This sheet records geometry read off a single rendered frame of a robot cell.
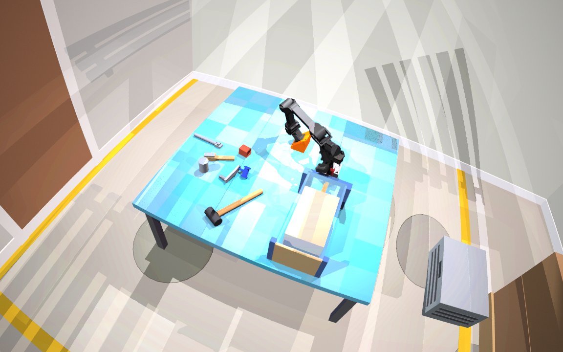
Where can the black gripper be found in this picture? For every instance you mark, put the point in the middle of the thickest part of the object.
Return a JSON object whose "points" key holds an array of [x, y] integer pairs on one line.
{"points": [[325, 166]]}

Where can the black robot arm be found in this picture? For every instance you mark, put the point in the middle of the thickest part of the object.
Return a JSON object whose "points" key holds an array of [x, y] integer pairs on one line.
{"points": [[318, 132]]}

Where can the mallet with dark grey head and wooden handle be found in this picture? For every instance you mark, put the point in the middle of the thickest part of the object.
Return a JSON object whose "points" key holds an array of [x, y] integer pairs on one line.
{"points": [[214, 216]]}

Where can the grey cylinder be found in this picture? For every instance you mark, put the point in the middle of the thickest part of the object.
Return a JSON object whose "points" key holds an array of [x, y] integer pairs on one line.
{"points": [[203, 164]]}

